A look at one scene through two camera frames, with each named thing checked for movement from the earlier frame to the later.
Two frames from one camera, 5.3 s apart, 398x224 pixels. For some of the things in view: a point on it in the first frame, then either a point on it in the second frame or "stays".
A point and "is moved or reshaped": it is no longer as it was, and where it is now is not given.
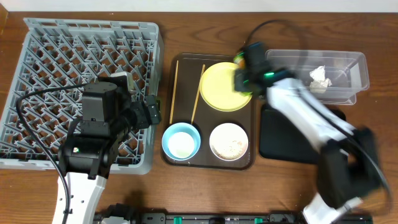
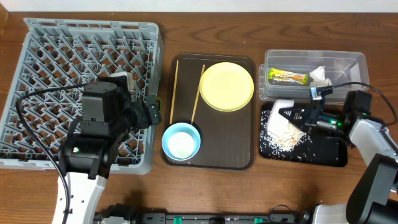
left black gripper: [150, 109] stays
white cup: [181, 144] stays
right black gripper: [244, 81] to [308, 117]
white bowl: [228, 142] to [277, 124]
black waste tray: [281, 142] stays
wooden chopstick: [203, 67] stays
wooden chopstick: [174, 91] stays
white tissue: [319, 84] stays
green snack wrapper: [239, 60] is moved or reshaped
